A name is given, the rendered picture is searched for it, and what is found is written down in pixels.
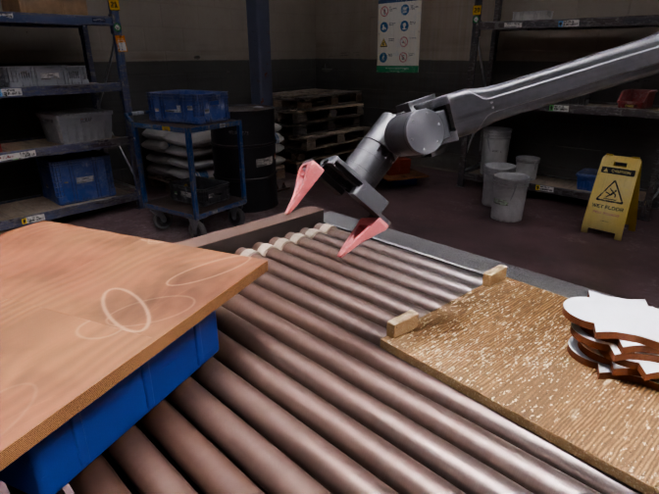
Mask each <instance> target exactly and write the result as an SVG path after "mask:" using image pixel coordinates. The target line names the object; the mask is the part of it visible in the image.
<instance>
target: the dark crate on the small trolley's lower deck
mask: <svg viewBox="0 0 659 494"><path fill-rule="evenodd" d="M195 181H196V191H197V200H198V206H200V207H207V206H210V205H213V204H216V203H219V202H222V201H225V200H227V199H228V198H230V197H229V195H230V193H229V189H228V186H229V182H228V181H222V180H217V179H212V178H207V177H202V176H197V175H196V176H195ZM169 184H170V185H169V186H170V190H171V194H170V195H171V197H172V198H171V199H173V200H176V201H180V202H183V203H188V204H192V199H191V189H190V180H189V177H188V178H184V179H180V180H176V181H173V182H169ZM186 185H188V187H187V186H186Z"/></svg>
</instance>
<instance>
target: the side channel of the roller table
mask: <svg viewBox="0 0 659 494"><path fill-rule="evenodd" d="M319 222H320V223H324V210H322V209H319V208H315V207H312V206H306V207H303V208H299V209H295V210H293V211H292V212H291V213H290V214H289V215H287V214H286V213H281V214H278V215H274V216H270V217H267V218H263V219H260V220H256V221H253V222H247V223H244V224H240V225H237V226H233V227H229V228H226V229H222V230H219V231H215V232H212V233H208V234H204V235H201V236H197V237H194V238H190V239H187V240H183V241H180V242H177V243H175V244H180V245H185V246H191V247H196V248H202V249H208V250H213V251H219V252H224V253H230V254H234V253H235V251H236V250H237V249H238V248H241V247H244V248H246V249H252V247H253V245H254V244H255V243H257V242H263V243H269V241H270V240H271V239H272V238H273V237H279V238H284V237H285V236H286V234H287V233H289V232H294V233H299V231H300V230H301V229H302V228H303V227H308V228H314V226H315V225H316V224H317V223H319Z"/></svg>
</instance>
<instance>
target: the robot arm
mask: <svg viewBox="0 0 659 494"><path fill-rule="evenodd" d="M655 74H659V31H658V32H656V33H654V34H651V35H649V36H647V37H644V38H642V39H640V40H637V41H634V42H630V43H627V44H624V45H621V46H618V47H614V48H611V49H608V50H605V51H602V52H599V53H595V54H592V55H589V56H586V57H583V58H579V59H576V60H574V61H571V62H568V63H565V64H561V65H558V66H555V67H552V68H549V69H545V70H542V71H539V72H536V73H533V74H527V75H524V76H521V77H518V78H515V79H512V80H508V81H505V82H502V83H498V84H495V85H491V86H486V87H479V88H464V89H461V90H457V91H454V92H451V93H448V94H445V95H442V96H439V97H436V98H435V94H434V93H433V94H431V95H428V96H424V97H422V98H419V99H416V100H413V101H409V102H407V103H404V104H400V105H398V106H395V107H396V111H397V114H391V113H382V114H381V116H380V117H379V118H378V120H377V121H376V122H375V124H374V125H373V126H372V127H371V129H370V130H369V131H368V133H367V134H366V135H365V137H364V138H363V139H362V140H361V142H360V143H359V144H358V146H357V147H356V148H355V149H354V151H353V152H352V153H351V155H350V156H349V157H348V158H347V160H346V161H345V162H343V161H342V160H341V159H340V158H339V157H338V156H336V155H334V156H331V157H329V158H326V159H324V160H322V161H321V163H320V164H318V163H317V162H315V161H314V160H313V159H310V160H307V161H305V162H304V163H303V164H302V165H301V166H300V168H299V171H298V175H297V179H296V183H295V188H294V192H293V195H292V198H291V200H290V202H289V204H288V207H287V209H286V211H285V213H286V214H287V215H289V214H290V213H291V212H292V211H293V209H294V208H295V207H296V206H297V205H298V204H299V202H300V201H301V200H302V199H303V197H304V196H305V195H306V193H307V192H308V191H309V190H310V188H311V187H312V186H313V185H314V183H315V182H316V181H317V180H319V181H320V182H322V183H323V184H324V185H325V186H326V187H327V188H329V189H330V190H331V191H332V192H333V193H334V194H336V195H337V196H341V195H342V194H343V193H344V192H345V191H346V192H347V193H348V194H349V195H350V196H351V197H352V198H353V199H354V200H355V201H357V202H358V203H359V204H360V205H361V206H362V207H363V208H365V210H367V211H368V212H369V213H370V215H369V216H368V217H367V218H361V219H360V220H359V221H358V223H357V224H356V226H355V228H354V229H353V231H352V232H351V234H350V235H349V237H348V238H347V240H346V241H345V243H344V244H343V246H342V247H341V249H340V251H339V253H338V254H337V257H339V258H342V257H343V256H345V255H346V254H347V253H349V252H350V251H351V250H352V249H354V248H355V247H356V246H358V245H359V244H360V243H362V242H364V241H366V240H368V239H370V238H372V237H374V236H375V235H377V234H379V233H381V232H383V231H385V230H386V229H387V228H388V227H389V225H390V224H391V222H390V221H389V220H388V219H387V218H386V217H385V216H384V215H382V214H381V212H382V211H383V210H384V209H385V207H386V206H387V205H388V203H389V202H388V201H387V200H386V199H385V198H384V197H383V196H381V195H380V194H379V193H378V192H377V191H376V190H375V188H376V187H377V185H378V184H379V183H380V181H381V180H382V178H383V177H384V176H385V174H386V173H387V172H388V170H389V169H390V168H391V166H392V164H394V162H395V161H396V160H397V158H398V157H399V156H400V157H405V156H409V157H410V158H416V157H420V158H432V157H434V156H437V155H440V154H442V153H445V152H447V151H448V150H447V146H448V145H447V144H448V143H451V142H455V141H458V140H459V137H462V136H466V135H469V134H473V133H476V132H477V131H478V130H480V129H482V128H484V127H486V126H488V125H490V124H493V123H495V122H498V121H500V120H503V119H506V118H509V117H512V116H516V115H519V114H521V113H525V112H528V111H532V110H535V109H538V108H542V107H545V106H549V105H552V104H556V103H559V102H562V101H566V100H569V99H573V98H576V97H580V96H583V95H586V94H589V93H592V92H596V91H599V90H603V89H606V88H609V87H613V86H616V85H620V84H623V83H627V82H630V81H633V80H637V79H640V78H644V77H647V76H651V75H655ZM446 104H450V109H451V113H452V117H453V121H454V124H455V127H452V128H451V125H450V121H449V118H448V114H447V110H446V106H445V105H446Z"/></svg>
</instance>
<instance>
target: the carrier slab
mask: <svg viewBox="0 0 659 494"><path fill-rule="evenodd" d="M567 299H569V298H567V297H564V296H561V295H558V294H555V293H552V292H549V291H546V290H544V289H541V288H538V287H535V286H532V285H529V284H526V283H523V282H521V281H518V280H515V279H513V278H510V277H507V276H506V278H505V279H503V280H501V281H500V282H498V283H496V284H493V285H492V286H490V287H488V286H484V285H481V286H479V287H477V288H475V289H473V290H471V291H469V292H467V293H466V294H464V295H462V296H460V297H458V298H456V299H454V300H453V301H451V302H449V303H447V304H445V305H443V306H441V307H439V308H438V309H436V310H434V311H432V312H430V313H428V314H426V315H424V316H423V317H421V318H419V322H418V326H417V327H415V328H414V329H412V330H410V331H409V332H407V333H405V334H402V335H400V336H398V337H395V338H392V337H389V336H385V337H383V338H382V339H381V340H380V347H381V348H382V349H384V350H385V351H387V352H389V353H391V354H393V355H394V356H396V357H398V358H400V359H401V360H403V361H405V362H407V363H409V364H410V365H412V366H414V367H416V368H418V369H419V370H421V371H424V372H426V373H427V374H429V375H431V376H433V377H434V378H436V379H438V380H440V381H442V382H443V383H445V384H447V385H449V386H451V387H452V388H454V389H456V390H458V391H460V392H461V393H463V394H465V395H467V396H468V397H470V398H472V399H474V400H476V401H477V402H479V403H481V404H483V405H485V406H486V407H488V408H490V409H492V410H493V411H494V412H496V413H498V414H500V415H502V416H503V417H505V418H507V419H509V420H511V421H513V422H515V423H517V424H518V425H520V426H522V427H524V428H526V429H527V430H529V431H531V432H533V433H535V434H536V435H538V436H540V437H542V438H543V439H545V440H547V441H549V442H551V443H552V444H554V445H556V446H558V447H560V448H561V449H563V450H565V451H567V452H569V453H570V454H572V455H574V456H576V457H577V458H579V459H581V460H583V461H585V462H586V463H588V464H590V465H592V466H594V467H595V468H597V469H600V470H602V471H603V472H605V473H607V474H609V475H611V476H612V477H614V478H616V479H618V480H619V481H621V482H623V483H625V484H627V485H628V486H629V487H631V488H633V489H635V490H636V491H638V492H640V493H642V494H659V392H658V391H656V390H654V389H651V388H649V387H646V386H644V385H641V384H638V383H633V382H628V381H624V380H620V379H598V377H597V370H596V369H593V368H590V367H587V366H585V365H583V364H581V363H579V362H577V361H576V360H575V359H573V358H572V357H571V356H570V354H569V353H568V351H567V346H568V341H569V339H570V338H571V337H572V336H573V335H572V334H571V332H570V326H571V322H570V321H569V320H567V319H566V318H565V317H564V315H563V313H562V309H563V304H564V302H565V301H566V300H567Z"/></svg>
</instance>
